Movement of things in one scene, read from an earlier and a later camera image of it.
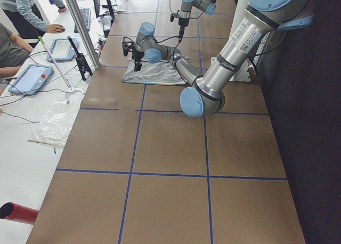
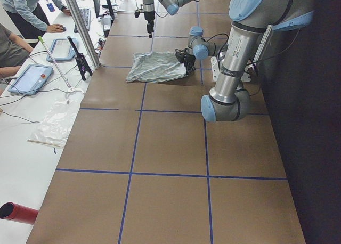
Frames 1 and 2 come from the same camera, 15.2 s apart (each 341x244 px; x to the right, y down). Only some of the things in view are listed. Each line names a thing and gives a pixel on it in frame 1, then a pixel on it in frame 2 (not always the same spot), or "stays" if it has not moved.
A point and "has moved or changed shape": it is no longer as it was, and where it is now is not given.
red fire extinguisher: (13, 211) stays
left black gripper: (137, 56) -> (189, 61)
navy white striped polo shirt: (163, 72) has moved or changed shape
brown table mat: (137, 170) stays
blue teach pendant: (31, 80) stays
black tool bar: (81, 62) stays
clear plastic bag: (54, 129) stays
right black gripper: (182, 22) -> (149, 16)
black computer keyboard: (86, 15) stays
